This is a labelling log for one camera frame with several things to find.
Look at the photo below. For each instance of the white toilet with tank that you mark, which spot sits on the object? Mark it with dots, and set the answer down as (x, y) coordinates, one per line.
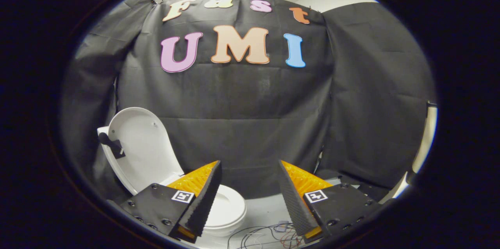
(230, 210)

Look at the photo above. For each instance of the white toilet lid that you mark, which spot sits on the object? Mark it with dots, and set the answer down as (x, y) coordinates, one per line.
(144, 147)

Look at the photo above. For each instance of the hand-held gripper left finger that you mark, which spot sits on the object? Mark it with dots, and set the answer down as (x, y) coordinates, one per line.
(203, 202)

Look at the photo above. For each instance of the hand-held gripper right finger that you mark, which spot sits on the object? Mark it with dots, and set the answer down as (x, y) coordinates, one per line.
(293, 202)

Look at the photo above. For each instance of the black backdrop cloth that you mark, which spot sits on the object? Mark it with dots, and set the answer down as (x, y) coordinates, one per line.
(250, 104)

